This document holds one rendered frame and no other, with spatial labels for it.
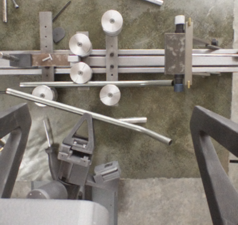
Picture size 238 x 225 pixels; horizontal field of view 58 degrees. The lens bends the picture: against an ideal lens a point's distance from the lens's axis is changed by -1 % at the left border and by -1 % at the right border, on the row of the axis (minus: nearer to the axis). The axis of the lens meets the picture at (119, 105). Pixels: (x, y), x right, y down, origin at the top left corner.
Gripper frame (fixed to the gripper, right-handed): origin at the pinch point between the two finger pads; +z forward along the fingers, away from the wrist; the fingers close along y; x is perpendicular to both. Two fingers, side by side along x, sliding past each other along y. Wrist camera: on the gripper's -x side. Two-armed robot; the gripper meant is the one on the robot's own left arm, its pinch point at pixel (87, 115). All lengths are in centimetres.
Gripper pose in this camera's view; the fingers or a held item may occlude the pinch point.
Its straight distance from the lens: 48.0
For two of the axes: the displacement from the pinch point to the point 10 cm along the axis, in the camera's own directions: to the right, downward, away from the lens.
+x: -9.6, -2.8, -0.5
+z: 2.8, -9.6, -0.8
